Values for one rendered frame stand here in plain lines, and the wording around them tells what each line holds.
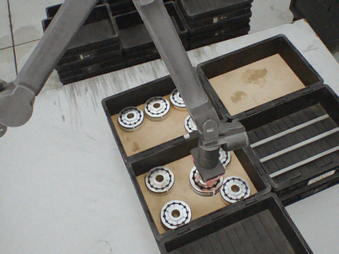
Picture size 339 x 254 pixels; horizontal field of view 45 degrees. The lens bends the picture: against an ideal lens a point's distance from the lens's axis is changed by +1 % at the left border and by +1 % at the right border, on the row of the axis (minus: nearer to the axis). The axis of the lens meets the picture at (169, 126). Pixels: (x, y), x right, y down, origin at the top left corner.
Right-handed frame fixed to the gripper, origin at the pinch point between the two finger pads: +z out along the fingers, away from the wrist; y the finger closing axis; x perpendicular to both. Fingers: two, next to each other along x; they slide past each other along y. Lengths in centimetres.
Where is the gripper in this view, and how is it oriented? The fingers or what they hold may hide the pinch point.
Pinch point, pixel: (206, 175)
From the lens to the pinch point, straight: 121.9
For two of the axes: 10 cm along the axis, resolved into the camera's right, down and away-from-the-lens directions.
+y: -3.7, -7.6, 5.3
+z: 0.3, 5.6, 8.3
